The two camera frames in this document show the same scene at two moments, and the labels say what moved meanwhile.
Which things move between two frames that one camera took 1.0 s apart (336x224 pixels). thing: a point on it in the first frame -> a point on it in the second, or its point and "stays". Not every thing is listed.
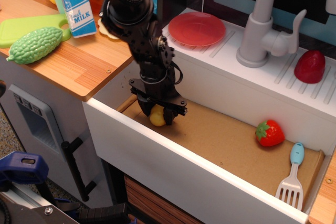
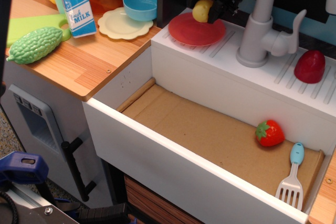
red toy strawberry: [270, 133] stays
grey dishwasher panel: [40, 119] stays
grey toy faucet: [259, 39] stays
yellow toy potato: [157, 117] -> [201, 9]
